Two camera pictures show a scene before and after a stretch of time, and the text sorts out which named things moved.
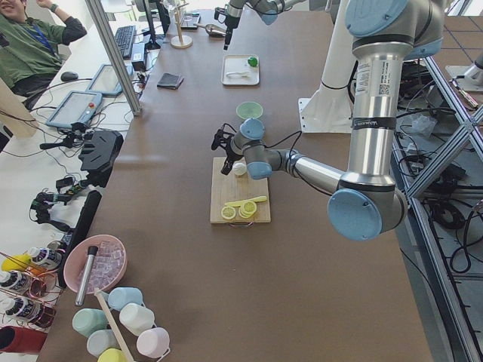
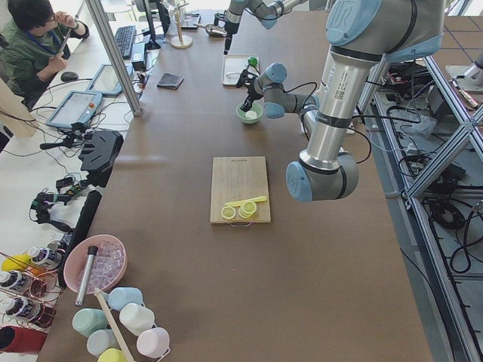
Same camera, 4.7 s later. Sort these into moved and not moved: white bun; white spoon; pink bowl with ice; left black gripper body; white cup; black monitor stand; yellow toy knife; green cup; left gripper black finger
Moved: left black gripper body; white bun; left gripper black finger
Not moved: yellow toy knife; white cup; black monitor stand; green cup; white spoon; pink bowl with ice
